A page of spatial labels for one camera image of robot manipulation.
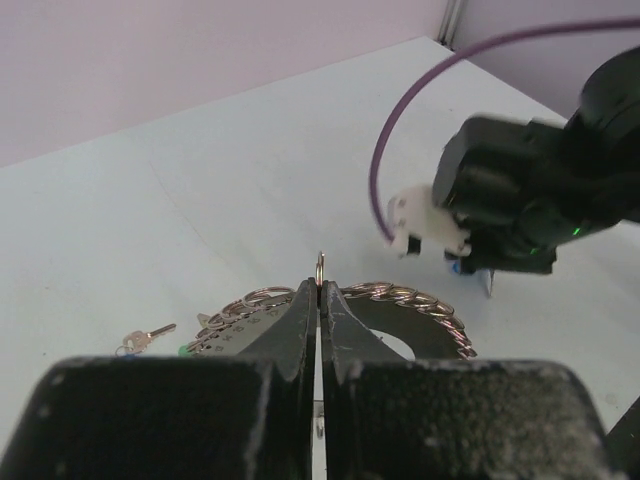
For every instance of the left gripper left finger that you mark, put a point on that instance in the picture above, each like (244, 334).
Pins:
(247, 416)

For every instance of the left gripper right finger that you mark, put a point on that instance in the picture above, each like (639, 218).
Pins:
(461, 419)

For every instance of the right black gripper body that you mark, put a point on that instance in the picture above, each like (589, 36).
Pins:
(482, 180)

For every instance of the key with blue tag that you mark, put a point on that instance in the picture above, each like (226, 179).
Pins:
(138, 341)
(485, 277)

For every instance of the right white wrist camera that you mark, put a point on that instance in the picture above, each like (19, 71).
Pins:
(415, 220)

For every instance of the right aluminium frame post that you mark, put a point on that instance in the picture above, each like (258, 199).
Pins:
(451, 19)

